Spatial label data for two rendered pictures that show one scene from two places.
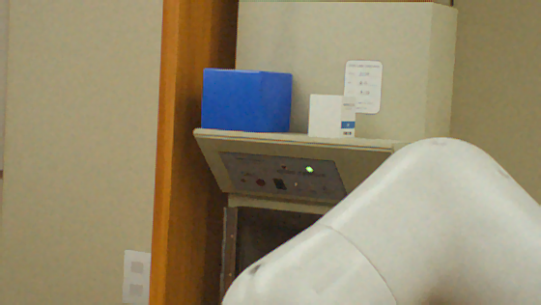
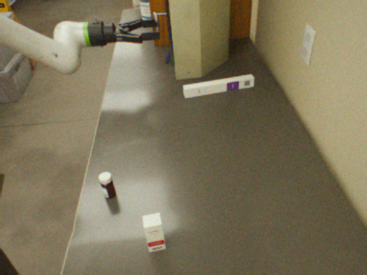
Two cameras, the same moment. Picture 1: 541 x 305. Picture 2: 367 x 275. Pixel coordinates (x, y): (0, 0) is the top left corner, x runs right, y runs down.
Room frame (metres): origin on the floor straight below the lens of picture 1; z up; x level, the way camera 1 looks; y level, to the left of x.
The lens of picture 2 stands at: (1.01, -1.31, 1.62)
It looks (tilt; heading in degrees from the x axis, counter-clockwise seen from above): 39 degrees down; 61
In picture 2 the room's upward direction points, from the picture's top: 5 degrees counter-clockwise
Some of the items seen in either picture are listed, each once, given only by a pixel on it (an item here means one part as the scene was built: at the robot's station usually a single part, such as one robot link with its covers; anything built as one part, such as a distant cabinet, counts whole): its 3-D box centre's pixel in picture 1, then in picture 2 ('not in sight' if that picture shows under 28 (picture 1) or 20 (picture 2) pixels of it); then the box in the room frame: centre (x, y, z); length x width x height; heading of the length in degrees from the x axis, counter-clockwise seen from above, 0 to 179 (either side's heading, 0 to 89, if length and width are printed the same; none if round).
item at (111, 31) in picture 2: not in sight; (117, 32); (1.43, -0.06, 1.14); 0.09 x 0.08 x 0.07; 152
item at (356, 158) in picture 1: (304, 169); not in sight; (1.62, -0.04, 1.46); 0.32 x 0.12 x 0.10; 62
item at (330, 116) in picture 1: (332, 116); not in sight; (1.60, -0.08, 1.54); 0.05 x 0.05 x 0.06; 62
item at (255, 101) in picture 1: (246, 100); not in sight; (1.67, 0.05, 1.56); 0.10 x 0.10 x 0.09; 62
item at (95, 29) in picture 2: not in sight; (98, 33); (1.37, -0.03, 1.15); 0.09 x 0.06 x 0.12; 62
